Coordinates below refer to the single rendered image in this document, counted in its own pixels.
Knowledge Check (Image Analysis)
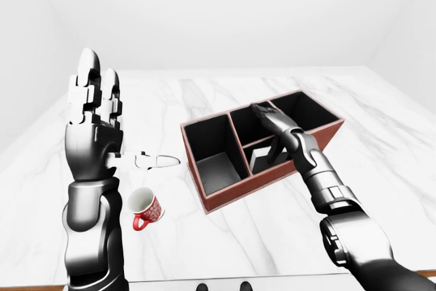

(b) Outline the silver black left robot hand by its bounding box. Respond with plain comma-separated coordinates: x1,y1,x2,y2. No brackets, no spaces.
64,47,182,182

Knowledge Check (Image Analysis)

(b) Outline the white grey book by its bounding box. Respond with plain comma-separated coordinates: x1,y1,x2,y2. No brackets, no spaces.
251,147,273,174

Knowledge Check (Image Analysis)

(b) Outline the red white patterned mug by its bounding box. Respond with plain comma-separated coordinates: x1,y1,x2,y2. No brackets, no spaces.
127,187,166,232

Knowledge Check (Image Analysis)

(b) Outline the red-brown desk caddy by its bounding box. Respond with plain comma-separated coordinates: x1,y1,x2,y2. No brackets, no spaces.
180,89,345,215

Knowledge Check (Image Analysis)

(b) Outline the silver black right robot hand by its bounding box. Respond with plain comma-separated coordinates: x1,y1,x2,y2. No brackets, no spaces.
249,102,304,165

